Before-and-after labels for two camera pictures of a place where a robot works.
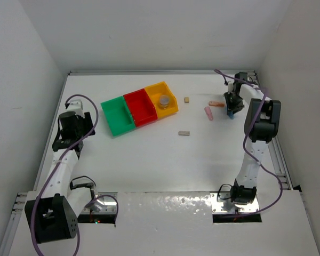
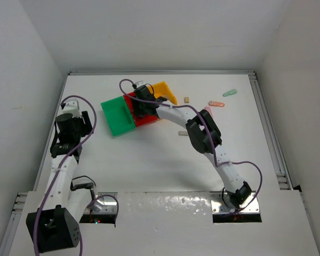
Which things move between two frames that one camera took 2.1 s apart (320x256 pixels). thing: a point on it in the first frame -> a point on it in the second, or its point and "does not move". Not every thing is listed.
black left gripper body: x=66 y=142 does not move
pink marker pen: x=208 y=112 does not move
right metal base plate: x=221 y=202 does not move
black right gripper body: x=234 y=102 -> x=140 y=106
